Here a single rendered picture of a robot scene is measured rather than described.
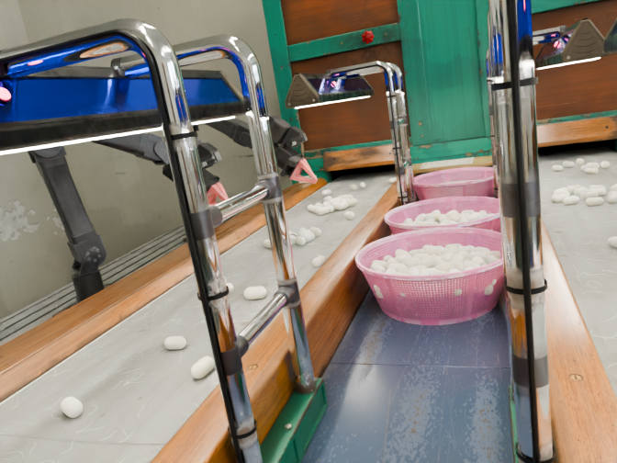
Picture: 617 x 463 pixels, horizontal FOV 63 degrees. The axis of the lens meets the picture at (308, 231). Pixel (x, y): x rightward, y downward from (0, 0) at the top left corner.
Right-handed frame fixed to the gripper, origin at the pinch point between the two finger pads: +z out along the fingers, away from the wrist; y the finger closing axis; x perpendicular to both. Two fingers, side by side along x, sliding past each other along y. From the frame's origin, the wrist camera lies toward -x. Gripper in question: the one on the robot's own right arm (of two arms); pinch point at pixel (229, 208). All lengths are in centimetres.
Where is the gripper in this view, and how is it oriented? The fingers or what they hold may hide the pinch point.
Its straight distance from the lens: 128.6
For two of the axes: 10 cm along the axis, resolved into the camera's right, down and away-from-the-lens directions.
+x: -5.0, 7.7, 4.0
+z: 8.1, 5.8, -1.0
